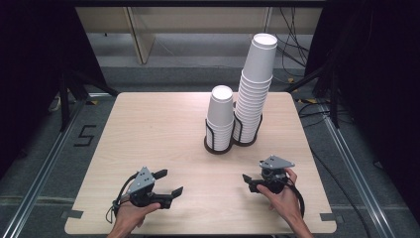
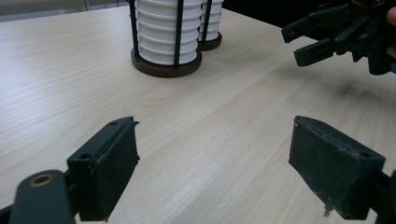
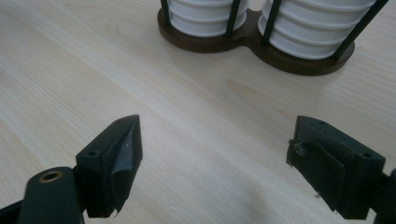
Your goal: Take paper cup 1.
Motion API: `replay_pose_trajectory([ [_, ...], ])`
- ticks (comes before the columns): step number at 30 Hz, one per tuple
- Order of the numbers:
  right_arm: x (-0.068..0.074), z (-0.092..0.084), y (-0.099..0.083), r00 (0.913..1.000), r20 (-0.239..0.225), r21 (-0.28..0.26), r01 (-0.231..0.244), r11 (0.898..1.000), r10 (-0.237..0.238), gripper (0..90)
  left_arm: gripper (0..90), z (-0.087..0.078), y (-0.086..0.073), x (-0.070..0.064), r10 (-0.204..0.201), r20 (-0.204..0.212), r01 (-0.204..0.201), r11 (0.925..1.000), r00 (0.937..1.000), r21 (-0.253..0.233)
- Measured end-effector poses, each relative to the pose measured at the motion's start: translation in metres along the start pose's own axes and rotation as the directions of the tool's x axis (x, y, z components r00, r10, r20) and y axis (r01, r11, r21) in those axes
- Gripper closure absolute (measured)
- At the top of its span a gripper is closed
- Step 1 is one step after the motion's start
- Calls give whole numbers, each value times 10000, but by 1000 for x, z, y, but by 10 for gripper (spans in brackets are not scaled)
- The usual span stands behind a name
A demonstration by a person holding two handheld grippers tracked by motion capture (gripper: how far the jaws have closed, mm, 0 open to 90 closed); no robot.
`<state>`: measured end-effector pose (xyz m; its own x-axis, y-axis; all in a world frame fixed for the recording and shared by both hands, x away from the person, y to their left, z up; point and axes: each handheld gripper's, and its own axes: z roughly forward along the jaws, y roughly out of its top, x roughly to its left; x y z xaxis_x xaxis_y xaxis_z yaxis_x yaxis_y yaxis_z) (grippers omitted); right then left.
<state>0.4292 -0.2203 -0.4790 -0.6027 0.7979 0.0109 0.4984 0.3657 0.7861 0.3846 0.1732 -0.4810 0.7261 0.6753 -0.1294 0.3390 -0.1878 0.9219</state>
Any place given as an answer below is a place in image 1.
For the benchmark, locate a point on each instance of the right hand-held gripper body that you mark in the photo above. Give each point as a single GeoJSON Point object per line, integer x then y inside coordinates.
{"type": "Point", "coordinates": [275, 162]}

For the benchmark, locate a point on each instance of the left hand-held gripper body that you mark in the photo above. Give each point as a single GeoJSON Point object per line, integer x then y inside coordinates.
{"type": "Point", "coordinates": [142, 185]}

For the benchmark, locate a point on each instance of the tall stack of paper cups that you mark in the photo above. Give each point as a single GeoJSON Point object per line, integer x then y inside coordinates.
{"type": "Point", "coordinates": [251, 112]}

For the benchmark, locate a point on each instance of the short stack of paper cups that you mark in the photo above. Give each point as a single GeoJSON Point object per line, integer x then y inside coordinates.
{"type": "Point", "coordinates": [219, 135]}

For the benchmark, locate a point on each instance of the person's left hand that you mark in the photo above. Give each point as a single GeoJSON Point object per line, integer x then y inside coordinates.
{"type": "Point", "coordinates": [130, 216]}

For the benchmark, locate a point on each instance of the person's right hand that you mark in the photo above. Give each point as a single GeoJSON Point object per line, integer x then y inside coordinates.
{"type": "Point", "coordinates": [285, 203]}

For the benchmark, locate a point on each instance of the black tape strip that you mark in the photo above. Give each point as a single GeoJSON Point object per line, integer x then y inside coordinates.
{"type": "Point", "coordinates": [330, 217]}
{"type": "Point", "coordinates": [72, 214]}

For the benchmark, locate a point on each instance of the black metal stand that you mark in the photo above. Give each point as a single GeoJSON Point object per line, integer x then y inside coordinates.
{"type": "Point", "coordinates": [333, 99]}
{"type": "Point", "coordinates": [64, 99]}

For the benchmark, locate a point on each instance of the black curtain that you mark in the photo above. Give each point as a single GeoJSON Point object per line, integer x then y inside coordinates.
{"type": "Point", "coordinates": [379, 82]}
{"type": "Point", "coordinates": [29, 66]}

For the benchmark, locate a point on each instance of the beige wooden furniture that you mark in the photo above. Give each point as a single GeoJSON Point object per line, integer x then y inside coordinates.
{"type": "Point", "coordinates": [142, 39]}

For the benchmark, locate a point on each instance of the metal floor rail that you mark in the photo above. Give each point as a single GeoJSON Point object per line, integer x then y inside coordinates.
{"type": "Point", "coordinates": [43, 178]}
{"type": "Point", "coordinates": [356, 172]}

